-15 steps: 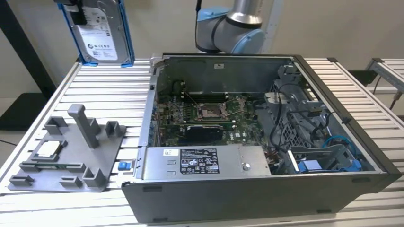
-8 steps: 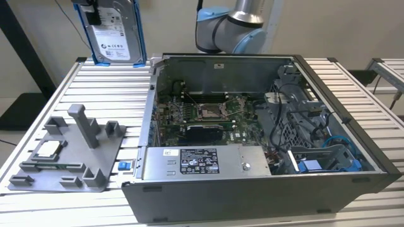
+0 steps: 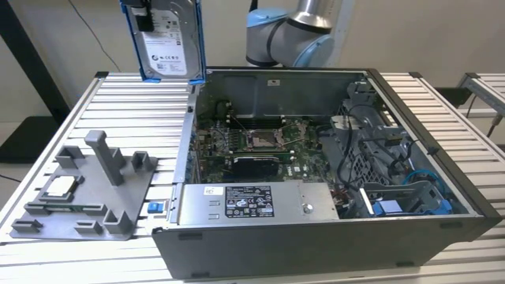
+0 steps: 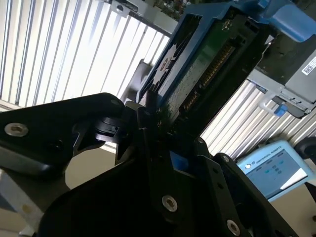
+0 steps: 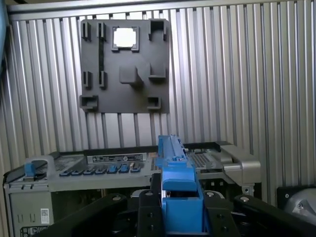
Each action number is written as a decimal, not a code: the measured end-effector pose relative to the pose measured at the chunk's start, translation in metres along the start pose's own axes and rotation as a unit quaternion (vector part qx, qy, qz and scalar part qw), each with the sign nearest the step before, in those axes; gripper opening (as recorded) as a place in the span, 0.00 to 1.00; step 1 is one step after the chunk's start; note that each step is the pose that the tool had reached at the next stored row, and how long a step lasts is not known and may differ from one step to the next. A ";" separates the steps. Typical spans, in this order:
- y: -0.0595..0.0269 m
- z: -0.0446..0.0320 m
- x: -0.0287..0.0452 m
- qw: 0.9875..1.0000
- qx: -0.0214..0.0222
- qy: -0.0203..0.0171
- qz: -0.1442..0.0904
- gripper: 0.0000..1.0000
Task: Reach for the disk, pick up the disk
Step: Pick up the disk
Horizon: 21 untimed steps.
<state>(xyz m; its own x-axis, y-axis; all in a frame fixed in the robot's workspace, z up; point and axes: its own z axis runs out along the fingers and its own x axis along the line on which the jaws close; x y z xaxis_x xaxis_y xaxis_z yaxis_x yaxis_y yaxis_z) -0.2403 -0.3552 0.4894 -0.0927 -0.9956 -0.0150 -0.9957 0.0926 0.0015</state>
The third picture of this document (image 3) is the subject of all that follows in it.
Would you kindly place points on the dark grey open PC case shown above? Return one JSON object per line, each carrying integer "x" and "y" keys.
{"x": 296, "y": 251}

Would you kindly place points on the silver power supply with label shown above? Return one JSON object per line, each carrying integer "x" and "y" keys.
{"x": 198, "y": 204}

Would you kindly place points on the thin metal locking lever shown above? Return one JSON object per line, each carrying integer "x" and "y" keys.
{"x": 240, "y": 122}

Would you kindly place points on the black graphics card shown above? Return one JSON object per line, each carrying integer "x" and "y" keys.
{"x": 255, "y": 168}

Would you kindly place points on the green RAM stick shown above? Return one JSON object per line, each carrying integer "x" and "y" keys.
{"x": 71, "y": 207}

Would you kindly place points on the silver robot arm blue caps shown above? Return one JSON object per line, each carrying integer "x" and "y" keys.
{"x": 276, "y": 38}

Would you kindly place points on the hard disk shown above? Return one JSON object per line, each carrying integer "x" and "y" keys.
{"x": 170, "y": 47}

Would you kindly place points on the blue plastic case latch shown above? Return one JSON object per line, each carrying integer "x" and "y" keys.
{"x": 155, "y": 207}

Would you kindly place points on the silver CPU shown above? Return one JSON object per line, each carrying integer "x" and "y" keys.
{"x": 62, "y": 186}

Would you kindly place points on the grey metal disk bay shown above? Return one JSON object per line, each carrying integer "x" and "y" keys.
{"x": 399, "y": 189}

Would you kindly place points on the green motherboard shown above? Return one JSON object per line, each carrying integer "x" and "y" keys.
{"x": 304, "y": 159}

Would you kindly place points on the CPU socket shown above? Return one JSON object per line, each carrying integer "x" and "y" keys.
{"x": 263, "y": 139}

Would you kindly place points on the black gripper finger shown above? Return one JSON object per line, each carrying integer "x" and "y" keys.
{"x": 146, "y": 17}

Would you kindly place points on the black slanted post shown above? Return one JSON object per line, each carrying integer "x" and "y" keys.
{"x": 34, "y": 56}

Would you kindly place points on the black box behind table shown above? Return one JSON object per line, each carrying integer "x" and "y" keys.
{"x": 452, "y": 96}

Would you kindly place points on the grey metal drive cage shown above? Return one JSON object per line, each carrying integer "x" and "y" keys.
{"x": 375, "y": 139}

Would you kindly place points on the grey plastic parts rack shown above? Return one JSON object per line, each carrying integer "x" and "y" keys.
{"x": 99, "y": 204}

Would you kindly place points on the black base on floor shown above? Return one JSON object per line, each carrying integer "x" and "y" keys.
{"x": 27, "y": 142}

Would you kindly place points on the metal slat side table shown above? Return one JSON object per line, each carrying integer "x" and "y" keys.
{"x": 487, "y": 88}

